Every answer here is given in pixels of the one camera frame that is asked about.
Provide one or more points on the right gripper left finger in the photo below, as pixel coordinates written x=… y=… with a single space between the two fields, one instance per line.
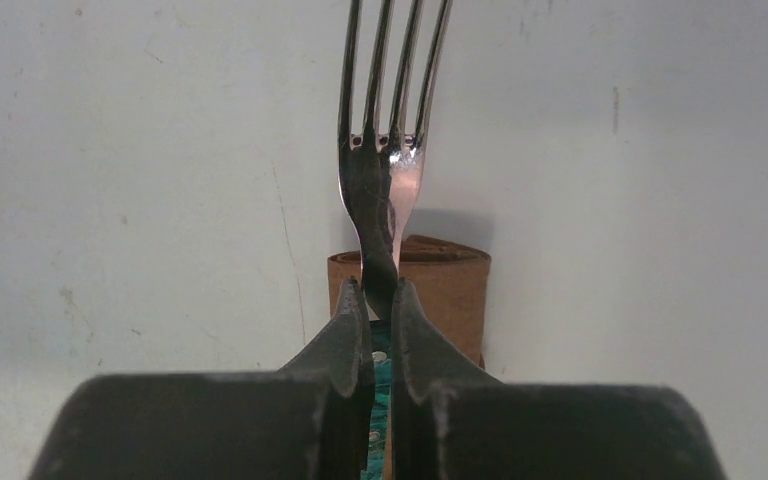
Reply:
x=307 y=420

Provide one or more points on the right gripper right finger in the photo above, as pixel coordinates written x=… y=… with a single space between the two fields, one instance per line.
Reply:
x=453 y=420

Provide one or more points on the brown cloth napkin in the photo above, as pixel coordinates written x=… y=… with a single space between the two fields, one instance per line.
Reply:
x=451 y=281

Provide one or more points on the fork with dark handle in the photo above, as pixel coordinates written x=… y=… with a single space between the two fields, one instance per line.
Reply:
x=380 y=176

